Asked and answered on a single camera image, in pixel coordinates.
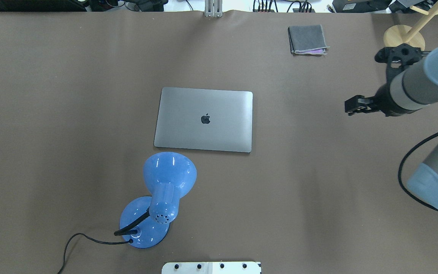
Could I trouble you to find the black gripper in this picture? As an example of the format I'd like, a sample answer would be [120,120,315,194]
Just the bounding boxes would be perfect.
[344,84,398,117]

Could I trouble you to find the grey laptop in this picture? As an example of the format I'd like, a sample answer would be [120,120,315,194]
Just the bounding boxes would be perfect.
[154,87,253,153]

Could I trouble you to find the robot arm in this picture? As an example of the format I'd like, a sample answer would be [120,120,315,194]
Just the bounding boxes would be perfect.
[344,43,438,212]

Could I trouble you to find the wooden cup stand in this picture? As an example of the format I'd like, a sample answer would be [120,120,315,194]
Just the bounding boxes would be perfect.
[383,1,438,50]

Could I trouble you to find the folded grey cloth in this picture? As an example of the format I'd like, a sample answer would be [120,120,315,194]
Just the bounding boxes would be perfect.
[287,24,329,56]

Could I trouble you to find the blue desk lamp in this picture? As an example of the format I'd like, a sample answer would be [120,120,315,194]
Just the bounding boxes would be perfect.
[114,151,197,249]

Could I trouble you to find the aluminium frame post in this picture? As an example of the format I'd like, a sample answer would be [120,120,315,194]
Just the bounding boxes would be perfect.
[205,0,223,18]

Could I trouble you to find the black lamp power cable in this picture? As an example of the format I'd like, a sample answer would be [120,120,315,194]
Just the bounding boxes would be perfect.
[57,233,133,274]

